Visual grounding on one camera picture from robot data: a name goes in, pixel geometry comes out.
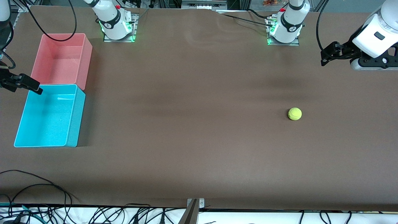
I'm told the blue plastic bin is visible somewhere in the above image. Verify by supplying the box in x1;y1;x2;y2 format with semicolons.
14;84;86;148

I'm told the yellow tennis ball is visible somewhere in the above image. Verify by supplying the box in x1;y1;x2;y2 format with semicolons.
288;107;302;121

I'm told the pink plastic bin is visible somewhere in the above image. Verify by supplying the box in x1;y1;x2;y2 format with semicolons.
30;33;93;91

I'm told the grey metal device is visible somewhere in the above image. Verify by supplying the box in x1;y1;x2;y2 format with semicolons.
181;0;228;10

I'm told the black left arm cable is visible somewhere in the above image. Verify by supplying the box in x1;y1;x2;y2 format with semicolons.
316;0;331;52

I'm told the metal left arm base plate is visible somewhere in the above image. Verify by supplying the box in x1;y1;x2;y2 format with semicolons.
266;16;301;46

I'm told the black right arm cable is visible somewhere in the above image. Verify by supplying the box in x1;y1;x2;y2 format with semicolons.
0;0;77;69

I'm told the aluminium profile rail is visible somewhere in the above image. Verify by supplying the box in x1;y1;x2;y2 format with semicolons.
12;0;42;13

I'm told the long black table cable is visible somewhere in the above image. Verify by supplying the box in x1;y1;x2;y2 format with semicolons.
0;170;81;206

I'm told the black cable to arm base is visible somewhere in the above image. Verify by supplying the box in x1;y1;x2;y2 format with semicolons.
215;9;275;28

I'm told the looped black table cable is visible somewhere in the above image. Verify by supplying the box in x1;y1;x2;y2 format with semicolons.
8;184;72;218

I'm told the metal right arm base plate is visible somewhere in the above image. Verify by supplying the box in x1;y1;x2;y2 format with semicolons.
103;13;139;43

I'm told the teal cable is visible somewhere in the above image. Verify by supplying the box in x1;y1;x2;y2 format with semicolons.
0;203;42;220

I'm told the grey metal bracket plate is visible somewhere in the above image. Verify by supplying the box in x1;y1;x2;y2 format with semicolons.
187;198;205;208

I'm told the grey metal camera pole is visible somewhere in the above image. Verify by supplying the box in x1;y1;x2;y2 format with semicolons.
178;199;199;224

